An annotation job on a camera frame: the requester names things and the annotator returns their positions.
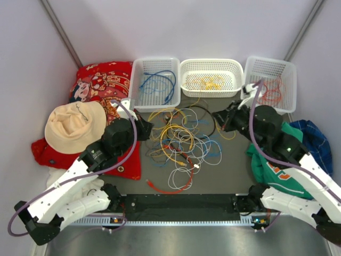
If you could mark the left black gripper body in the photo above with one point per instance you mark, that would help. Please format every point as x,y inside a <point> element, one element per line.
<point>137,127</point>

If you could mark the beige bucket hat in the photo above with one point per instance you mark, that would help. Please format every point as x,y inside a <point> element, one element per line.
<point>72,127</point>

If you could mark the grey slotted cable duct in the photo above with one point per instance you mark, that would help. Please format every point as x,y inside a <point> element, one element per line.
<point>115,222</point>

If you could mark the middle white perforated basket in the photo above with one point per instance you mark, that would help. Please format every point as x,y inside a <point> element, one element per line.
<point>210,78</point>

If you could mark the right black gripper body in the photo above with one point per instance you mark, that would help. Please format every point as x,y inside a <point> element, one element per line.
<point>238,118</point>

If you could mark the white mesh basket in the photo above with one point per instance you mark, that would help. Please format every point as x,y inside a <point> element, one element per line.
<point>280,82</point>
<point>155,84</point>

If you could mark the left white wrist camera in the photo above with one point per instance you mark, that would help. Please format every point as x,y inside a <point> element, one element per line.
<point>125,108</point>

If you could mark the left white mesh basket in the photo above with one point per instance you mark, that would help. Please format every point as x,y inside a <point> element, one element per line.
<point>155,84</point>

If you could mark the blue plaid cloth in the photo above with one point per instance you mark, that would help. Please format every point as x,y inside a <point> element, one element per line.
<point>317,144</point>

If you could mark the red patterned cloth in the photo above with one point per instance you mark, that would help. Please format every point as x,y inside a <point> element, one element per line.
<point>99,82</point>

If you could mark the green jersey shirt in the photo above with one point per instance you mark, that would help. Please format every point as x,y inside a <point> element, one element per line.
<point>268,174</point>

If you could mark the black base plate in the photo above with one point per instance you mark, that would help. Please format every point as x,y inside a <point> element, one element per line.
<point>179,207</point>

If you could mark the white cloth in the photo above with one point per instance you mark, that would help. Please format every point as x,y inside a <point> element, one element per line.
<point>86,190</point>

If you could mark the right white mesh basket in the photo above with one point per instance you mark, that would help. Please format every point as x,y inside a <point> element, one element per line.
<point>280,82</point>

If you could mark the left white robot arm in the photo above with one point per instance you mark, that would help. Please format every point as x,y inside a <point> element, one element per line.
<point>45,217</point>

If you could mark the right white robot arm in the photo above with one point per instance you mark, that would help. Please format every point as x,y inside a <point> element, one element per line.
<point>262,125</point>

